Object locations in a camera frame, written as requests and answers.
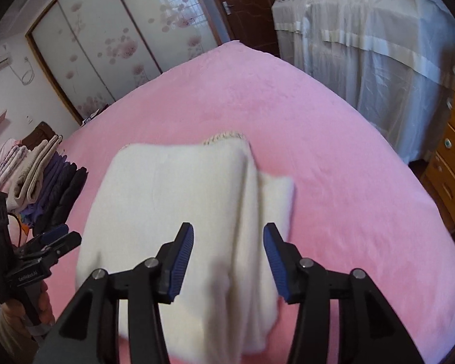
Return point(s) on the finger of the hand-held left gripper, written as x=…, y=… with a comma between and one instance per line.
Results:
x=66, y=242
x=55, y=232

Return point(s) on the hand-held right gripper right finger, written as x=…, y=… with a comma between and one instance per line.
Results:
x=275, y=259

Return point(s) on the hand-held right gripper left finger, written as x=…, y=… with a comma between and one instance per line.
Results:
x=182, y=259

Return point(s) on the white fluffy sweater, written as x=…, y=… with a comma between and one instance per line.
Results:
x=155, y=197

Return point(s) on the folded purple clothes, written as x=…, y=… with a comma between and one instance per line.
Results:
x=49, y=185

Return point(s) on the person's left hand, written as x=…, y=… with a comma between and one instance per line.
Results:
x=45, y=303

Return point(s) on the dark wooden headboard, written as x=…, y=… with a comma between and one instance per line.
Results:
x=41, y=132

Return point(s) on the pink plush blanket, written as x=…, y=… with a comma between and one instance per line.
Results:
x=345, y=159

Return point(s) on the floral sliding door wardrobe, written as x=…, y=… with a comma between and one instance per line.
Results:
x=129, y=26

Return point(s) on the white lace furniture cover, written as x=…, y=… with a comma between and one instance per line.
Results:
x=364, y=45

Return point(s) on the brown wooden door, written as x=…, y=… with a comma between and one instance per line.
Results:
x=250, y=7

